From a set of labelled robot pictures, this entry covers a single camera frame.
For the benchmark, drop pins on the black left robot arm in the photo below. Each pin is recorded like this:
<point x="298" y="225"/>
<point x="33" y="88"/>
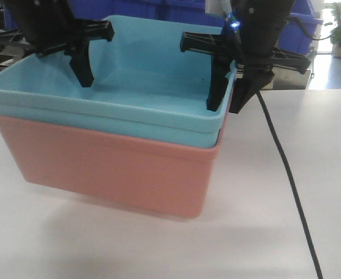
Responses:
<point x="13" y="5"/>

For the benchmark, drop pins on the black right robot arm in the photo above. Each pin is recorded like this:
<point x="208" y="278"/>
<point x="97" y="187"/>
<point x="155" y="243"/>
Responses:
<point x="269" y="13"/>

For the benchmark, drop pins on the dark blue bin left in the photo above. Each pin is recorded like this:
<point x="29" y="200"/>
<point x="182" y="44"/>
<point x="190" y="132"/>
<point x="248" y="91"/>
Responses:
<point x="192" y="12"/>

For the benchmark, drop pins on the pink plastic box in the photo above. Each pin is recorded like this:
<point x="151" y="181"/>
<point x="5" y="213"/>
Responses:
<point x="167" y="178"/>

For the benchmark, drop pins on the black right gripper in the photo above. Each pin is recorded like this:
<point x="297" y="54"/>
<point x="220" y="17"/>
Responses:
<point x="251" y="45"/>

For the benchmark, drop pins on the light blue plastic box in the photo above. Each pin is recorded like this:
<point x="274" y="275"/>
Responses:
<point x="144" y="86"/>

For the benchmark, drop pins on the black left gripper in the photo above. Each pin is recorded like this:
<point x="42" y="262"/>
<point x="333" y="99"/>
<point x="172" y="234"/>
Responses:
<point x="52" y="29"/>

